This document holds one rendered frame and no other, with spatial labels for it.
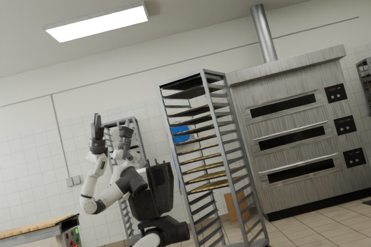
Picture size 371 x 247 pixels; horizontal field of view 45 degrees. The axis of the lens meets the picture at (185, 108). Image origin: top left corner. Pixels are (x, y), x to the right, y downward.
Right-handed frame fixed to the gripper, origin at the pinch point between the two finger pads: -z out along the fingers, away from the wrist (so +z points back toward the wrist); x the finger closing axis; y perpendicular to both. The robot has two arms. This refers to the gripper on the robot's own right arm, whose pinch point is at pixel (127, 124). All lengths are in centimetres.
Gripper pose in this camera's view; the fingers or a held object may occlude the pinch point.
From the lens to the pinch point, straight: 321.6
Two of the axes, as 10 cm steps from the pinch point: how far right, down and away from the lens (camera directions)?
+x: -6.0, -3.2, -7.3
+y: -7.9, 1.3, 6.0
